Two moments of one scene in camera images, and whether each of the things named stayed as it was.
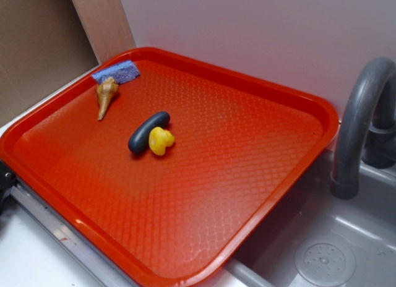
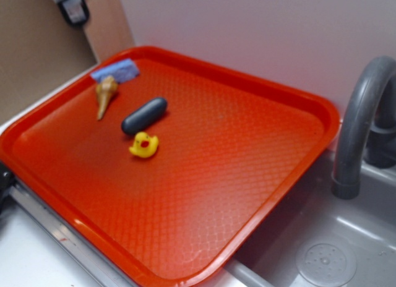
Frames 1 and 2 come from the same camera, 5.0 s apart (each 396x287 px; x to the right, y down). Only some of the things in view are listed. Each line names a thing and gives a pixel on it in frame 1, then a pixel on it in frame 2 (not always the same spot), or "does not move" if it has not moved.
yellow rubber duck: x=159 y=139 → x=144 y=146
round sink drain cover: x=324 y=260 does not move
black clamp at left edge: x=8 y=180 does not move
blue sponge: x=122 y=72 does not move
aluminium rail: x=107 y=270 does not move
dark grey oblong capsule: x=139 y=141 → x=144 y=115
